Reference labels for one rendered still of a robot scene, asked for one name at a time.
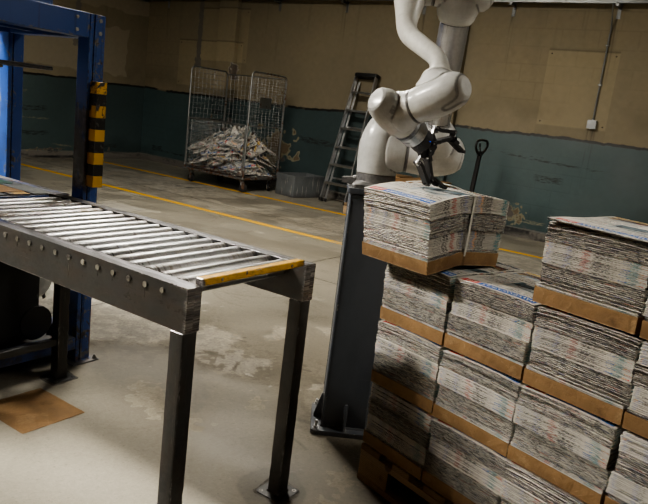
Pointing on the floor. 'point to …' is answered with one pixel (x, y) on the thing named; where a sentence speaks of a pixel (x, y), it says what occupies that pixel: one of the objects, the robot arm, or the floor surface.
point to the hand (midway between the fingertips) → (451, 168)
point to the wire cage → (234, 143)
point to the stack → (508, 393)
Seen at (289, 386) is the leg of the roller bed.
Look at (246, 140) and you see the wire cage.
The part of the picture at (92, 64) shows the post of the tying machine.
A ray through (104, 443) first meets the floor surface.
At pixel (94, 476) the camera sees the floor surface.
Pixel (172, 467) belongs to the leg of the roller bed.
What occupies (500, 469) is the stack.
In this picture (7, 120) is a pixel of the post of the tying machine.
